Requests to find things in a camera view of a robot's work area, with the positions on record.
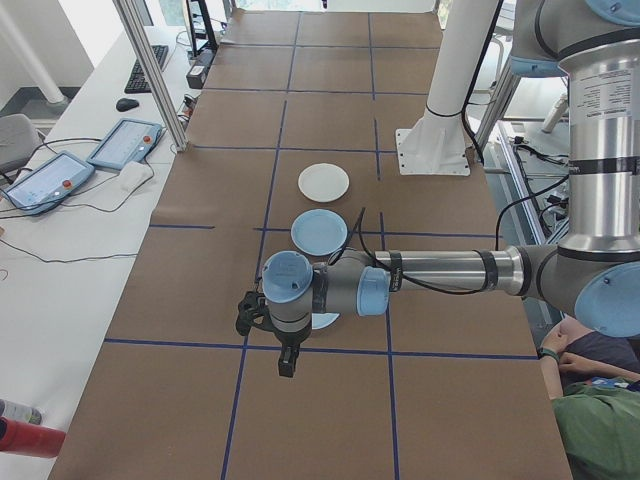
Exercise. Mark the light blue round plate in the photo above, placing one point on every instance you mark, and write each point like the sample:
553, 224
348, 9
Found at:
319, 232
324, 320

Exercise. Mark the white round plate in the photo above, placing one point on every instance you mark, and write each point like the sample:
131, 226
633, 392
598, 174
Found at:
323, 182

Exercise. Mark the person forearm wearing watch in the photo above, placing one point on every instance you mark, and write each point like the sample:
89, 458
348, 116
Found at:
552, 377

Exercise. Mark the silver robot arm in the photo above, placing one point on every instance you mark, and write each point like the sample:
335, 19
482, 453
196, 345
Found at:
440, 272

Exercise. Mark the person bare forearm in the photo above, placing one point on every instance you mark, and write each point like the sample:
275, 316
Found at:
605, 364

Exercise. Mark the person hand wearing green watch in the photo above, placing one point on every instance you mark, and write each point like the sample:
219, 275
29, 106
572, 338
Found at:
556, 341

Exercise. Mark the person bare hand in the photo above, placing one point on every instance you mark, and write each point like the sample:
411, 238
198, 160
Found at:
570, 359

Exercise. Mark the white side table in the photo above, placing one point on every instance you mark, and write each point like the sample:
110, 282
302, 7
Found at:
75, 300

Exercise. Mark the white folded cloth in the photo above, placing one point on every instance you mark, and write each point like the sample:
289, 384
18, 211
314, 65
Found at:
134, 175

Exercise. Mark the blue-framed teach pendant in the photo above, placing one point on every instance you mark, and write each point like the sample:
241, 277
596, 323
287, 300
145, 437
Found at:
125, 142
45, 182

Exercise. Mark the green wrist watch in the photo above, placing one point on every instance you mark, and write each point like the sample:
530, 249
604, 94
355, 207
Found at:
549, 354

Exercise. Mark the red cylinder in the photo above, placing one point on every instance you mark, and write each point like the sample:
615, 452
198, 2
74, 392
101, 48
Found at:
30, 437

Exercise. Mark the grey labelled can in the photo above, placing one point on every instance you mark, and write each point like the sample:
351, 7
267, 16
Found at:
20, 412

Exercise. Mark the person bare leg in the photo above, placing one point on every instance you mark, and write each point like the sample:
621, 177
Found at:
572, 329

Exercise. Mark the black electronics box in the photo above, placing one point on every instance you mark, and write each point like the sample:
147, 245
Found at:
200, 70

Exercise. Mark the black computer mouse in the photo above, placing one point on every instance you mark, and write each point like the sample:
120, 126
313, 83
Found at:
126, 104

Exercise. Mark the black computer keyboard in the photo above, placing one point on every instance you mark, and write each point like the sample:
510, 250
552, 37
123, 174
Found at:
145, 70

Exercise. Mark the white pole stand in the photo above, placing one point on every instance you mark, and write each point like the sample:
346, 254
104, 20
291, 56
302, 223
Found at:
450, 75

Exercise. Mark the dark shorts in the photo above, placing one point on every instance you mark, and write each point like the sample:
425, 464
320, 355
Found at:
610, 345

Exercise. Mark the grey office chair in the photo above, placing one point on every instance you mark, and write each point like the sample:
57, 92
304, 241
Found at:
15, 140

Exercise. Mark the white round pillar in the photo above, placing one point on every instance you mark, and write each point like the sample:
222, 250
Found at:
42, 70

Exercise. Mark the aluminium frame post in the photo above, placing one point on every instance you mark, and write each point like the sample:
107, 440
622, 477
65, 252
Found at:
155, 85

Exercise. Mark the V-shaped metal bar frame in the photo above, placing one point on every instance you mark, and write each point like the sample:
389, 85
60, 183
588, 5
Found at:
500, 110

